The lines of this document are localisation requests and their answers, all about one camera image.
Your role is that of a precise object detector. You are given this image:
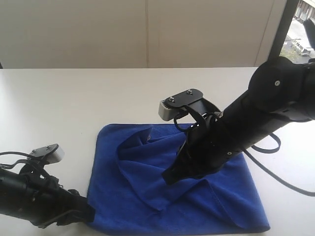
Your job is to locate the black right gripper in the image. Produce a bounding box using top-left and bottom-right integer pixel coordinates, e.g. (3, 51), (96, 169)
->
(161, 115), (241, 185)

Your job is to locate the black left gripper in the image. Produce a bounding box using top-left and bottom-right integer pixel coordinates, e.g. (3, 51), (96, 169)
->
(31, 179), (95, 228)

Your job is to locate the blue microfiber towel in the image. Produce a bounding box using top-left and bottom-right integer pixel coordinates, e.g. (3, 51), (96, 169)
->
(87, 124), (270, 236)

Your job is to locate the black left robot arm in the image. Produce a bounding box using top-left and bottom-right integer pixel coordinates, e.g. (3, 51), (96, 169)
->
(0, 170), (95, 229)

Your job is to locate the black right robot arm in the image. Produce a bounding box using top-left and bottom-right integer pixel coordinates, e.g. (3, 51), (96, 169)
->
(159, 57), (315, 185)

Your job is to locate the white bus outside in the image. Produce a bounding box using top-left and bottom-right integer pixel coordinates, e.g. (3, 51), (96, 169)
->
(292, 40), (314, 56)

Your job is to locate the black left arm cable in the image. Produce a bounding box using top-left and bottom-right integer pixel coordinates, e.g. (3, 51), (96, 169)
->
(0, 151), (50, 180)

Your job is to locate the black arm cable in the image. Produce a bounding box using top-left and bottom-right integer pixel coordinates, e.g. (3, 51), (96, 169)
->
(0, 151), (50, 180)
(173, 110), (315, 197)

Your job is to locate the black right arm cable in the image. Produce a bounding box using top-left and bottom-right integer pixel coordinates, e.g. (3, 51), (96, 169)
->
(173, 110), (315, 197)

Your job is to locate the dark window frame post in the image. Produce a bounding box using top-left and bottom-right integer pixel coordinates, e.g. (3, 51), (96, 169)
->
(268, 0), (299, 60)

